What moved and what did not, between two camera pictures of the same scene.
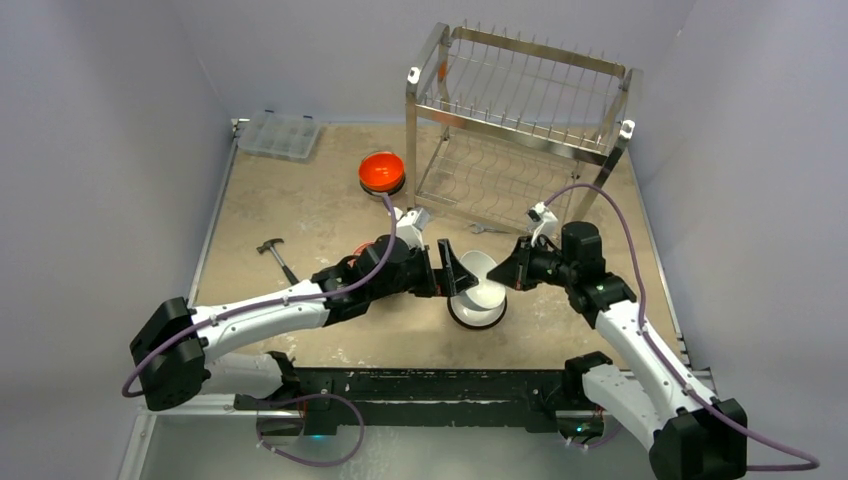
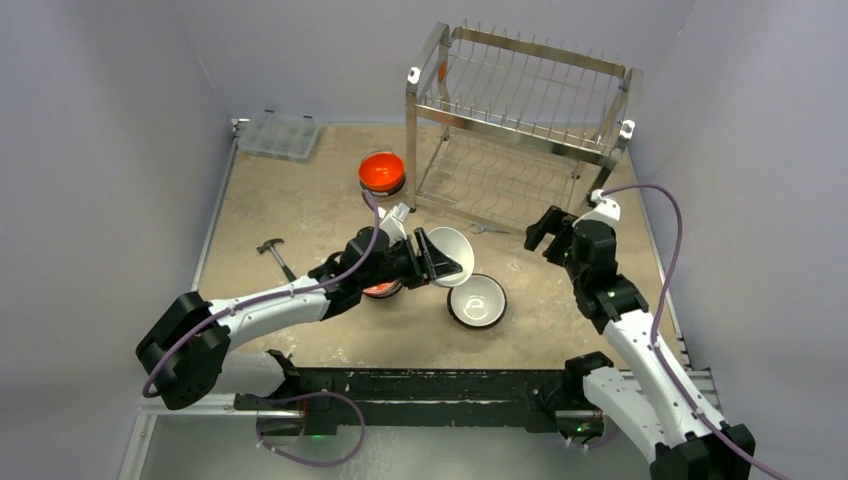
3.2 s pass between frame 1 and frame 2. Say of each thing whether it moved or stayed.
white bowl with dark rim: stayed
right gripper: moved
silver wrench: stayed
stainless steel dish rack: stayed
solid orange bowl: stayed
